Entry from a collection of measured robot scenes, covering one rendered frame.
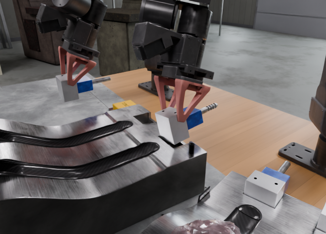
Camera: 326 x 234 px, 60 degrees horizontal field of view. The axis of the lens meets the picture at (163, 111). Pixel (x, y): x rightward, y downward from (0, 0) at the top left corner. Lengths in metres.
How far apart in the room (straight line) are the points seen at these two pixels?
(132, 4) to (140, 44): 3.45
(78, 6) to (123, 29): 2.74
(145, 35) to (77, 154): 0.24
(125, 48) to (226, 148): 2.81
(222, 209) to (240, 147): 0.29
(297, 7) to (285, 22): 0.45
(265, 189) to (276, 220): 0.05
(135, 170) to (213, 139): 0.32
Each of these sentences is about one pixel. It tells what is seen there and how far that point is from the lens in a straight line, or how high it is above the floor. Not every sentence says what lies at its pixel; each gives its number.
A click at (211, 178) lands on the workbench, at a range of 0.60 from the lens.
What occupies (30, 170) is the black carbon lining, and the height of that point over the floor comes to 0.91.
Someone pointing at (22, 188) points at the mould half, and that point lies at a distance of 0.42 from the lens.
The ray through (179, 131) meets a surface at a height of 0.92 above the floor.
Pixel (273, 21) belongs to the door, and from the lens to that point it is 8.16.
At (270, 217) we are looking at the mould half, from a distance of 0.46.
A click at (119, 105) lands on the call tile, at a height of 0.84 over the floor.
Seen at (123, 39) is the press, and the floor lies 0.57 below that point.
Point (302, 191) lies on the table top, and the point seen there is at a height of 0.80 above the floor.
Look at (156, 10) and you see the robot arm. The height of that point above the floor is 1.12.
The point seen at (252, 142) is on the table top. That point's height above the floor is 0.80.
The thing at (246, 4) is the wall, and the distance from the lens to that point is 8.71.
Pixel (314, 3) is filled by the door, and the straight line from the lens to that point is 7.66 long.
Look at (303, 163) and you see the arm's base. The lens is 0.69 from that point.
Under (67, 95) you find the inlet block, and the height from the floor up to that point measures 0.92.
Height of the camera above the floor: 1.16
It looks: 25 degrees down
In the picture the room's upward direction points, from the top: straight up
